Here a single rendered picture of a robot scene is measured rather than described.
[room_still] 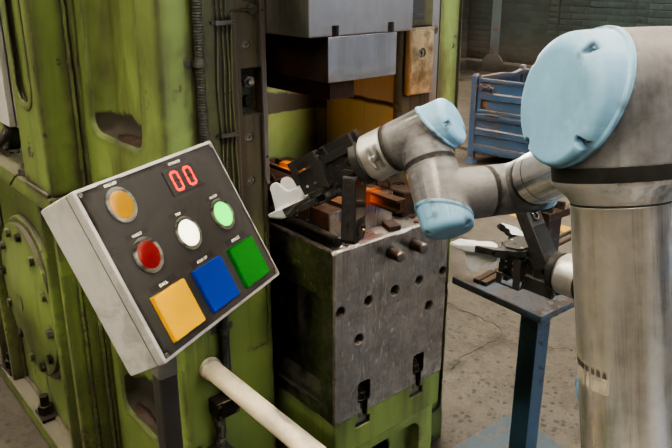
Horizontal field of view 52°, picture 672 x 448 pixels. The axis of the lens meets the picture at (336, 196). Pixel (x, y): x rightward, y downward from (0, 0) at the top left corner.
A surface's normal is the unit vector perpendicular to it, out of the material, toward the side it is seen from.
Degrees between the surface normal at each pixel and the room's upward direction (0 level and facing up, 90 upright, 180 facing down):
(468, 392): 0
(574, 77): 83
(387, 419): 90
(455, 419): 0
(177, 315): 60
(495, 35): 90
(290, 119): 90
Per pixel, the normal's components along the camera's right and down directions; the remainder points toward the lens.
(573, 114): -0.96, -0.04
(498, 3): -0.77, 0.20
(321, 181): -0.42, 0.29
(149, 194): 0.79, -0.36
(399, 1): 0.65, 0.24
